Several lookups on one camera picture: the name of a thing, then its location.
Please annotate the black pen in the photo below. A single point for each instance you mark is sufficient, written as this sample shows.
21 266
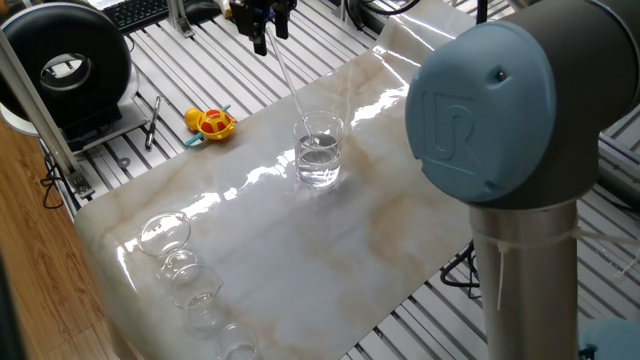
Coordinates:
152 123

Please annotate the aluminium frame strut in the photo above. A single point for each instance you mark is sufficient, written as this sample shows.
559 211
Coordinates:
178 17
35 110

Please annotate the medium empty glass beaker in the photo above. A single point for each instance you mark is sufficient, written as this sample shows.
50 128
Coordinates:
195 287

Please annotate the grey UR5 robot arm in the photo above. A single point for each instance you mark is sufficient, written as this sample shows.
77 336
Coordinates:
525 125

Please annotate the black computer mouse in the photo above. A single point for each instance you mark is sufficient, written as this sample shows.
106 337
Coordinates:
202 10

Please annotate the small metal washer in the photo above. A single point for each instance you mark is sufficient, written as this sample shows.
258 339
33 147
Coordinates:
120 163

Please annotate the glossy marble pattern mat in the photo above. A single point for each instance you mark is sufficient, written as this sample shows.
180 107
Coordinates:
300 250

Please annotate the large empty glass beaker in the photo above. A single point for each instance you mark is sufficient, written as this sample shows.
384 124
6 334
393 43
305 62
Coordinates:
165 235

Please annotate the small empty glass beaker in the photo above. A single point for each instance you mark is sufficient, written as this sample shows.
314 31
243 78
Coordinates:
239 347

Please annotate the black computer keyboard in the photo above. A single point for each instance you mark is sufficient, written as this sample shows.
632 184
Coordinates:
135 12

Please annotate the glass beaker with water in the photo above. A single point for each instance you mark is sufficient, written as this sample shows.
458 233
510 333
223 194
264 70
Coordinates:
320 165

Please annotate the yellow orange turtle toy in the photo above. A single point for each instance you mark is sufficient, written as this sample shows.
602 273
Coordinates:
215 125

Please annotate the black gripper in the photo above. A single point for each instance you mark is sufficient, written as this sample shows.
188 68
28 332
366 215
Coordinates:
267 4

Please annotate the clear glass stirring rod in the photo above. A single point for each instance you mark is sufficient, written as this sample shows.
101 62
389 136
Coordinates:
290 82

